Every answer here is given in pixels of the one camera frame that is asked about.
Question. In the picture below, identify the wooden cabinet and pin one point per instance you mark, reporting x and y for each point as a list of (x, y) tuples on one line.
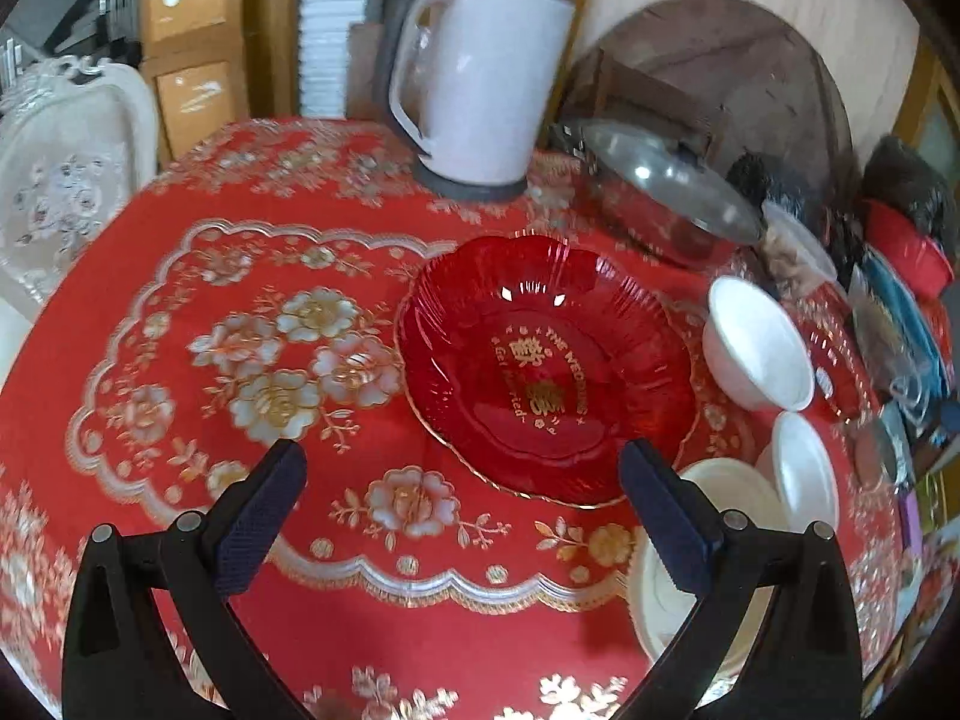
[(194, 62)]

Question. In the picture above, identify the white electric kettle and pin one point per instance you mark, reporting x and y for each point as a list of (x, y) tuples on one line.
[(465, 84)]

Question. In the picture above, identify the black plastic bag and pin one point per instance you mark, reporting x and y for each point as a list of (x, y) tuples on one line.
[(761, 178)]

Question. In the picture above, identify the large red glass plate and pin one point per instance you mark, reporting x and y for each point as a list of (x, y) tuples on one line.
[(535, 362)]

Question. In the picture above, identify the blue plastic bag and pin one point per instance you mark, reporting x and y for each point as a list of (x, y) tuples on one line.
[(894, 294)]

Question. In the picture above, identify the white foam bowl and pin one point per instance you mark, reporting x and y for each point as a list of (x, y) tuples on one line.
[(797, 464), (753, 349)]

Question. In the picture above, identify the clear plastic food container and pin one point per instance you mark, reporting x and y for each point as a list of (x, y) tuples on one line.
[(794, 256)]

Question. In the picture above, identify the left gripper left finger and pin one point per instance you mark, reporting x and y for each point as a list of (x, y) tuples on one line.
[(118, 661)]

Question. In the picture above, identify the small red glass dish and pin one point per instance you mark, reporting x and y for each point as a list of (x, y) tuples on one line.
[(843, 391)]

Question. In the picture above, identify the round wooden tabletop board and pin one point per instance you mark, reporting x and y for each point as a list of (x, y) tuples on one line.
[(725, 77)]

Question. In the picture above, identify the red plastic basin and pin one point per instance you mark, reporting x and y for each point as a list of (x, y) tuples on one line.
[(916, 258)]

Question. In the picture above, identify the steel pot with lid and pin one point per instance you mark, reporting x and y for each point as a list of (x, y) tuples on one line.
[(657, 193)]

